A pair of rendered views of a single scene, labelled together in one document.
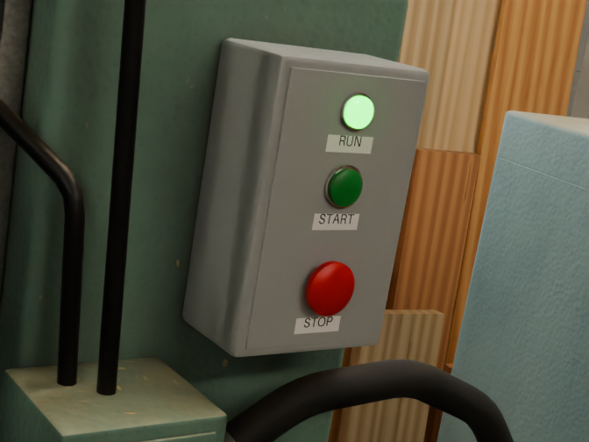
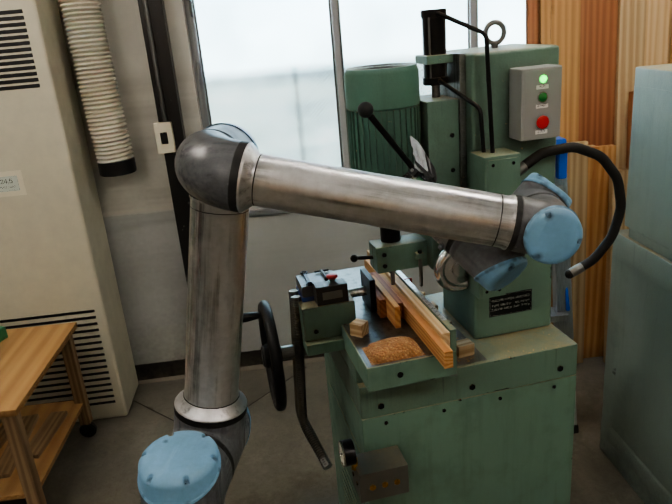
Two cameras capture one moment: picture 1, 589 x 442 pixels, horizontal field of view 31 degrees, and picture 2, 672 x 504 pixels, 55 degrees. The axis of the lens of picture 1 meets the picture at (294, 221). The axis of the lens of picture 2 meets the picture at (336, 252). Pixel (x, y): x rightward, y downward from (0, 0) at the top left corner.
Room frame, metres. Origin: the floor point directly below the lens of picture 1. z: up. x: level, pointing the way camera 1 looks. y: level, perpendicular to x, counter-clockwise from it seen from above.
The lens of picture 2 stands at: (-0.99, -0.19, 1.62)
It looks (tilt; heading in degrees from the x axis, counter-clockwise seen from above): 20 degrees down; 25
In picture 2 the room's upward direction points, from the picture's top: 5 degrees counter-clockwise
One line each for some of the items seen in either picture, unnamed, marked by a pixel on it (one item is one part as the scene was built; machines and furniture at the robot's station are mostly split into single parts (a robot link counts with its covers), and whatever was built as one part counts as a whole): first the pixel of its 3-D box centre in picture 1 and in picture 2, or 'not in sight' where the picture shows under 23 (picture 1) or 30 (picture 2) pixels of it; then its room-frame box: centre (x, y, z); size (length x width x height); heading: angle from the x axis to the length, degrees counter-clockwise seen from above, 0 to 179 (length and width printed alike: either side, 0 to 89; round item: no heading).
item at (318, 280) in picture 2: not in sight; (320, 285); (0.36, 0.49, 0.99); 0.13 x 0.11 x 0.06; 37
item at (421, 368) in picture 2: not in sight; (356, 320); (0.42, 0.42, 0.87); 0.61 x 0.30 x 0.06; 37
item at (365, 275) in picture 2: not in sight; (357, 291); (0.42, 0.41, 0.95); 0.09 x 0.07 x 0.09; 37
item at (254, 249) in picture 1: (304, 198); (534, 102); (0.57, 0.00, 1.40); 0.10 x 0.06 x 0.16; 127
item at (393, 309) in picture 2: not in sight; (384, 300); (0.43, 0.34, 0.93); 0.22 x 0.01 x 0.06; 37
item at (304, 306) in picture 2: not in sight; (323, 310); (0.37, 0.49, 0.92); 0.15 x 0.13 x 0.09; 37
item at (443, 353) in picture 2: not in sight; (401, 303); (0.44, 0.30, 0.92); 0.62 x 0.02 x 0.04; 37
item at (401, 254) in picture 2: not in sight; (399, 255); (0.50, 0.32, 1.03); 0.14 x 0.07 x 0.09; 127
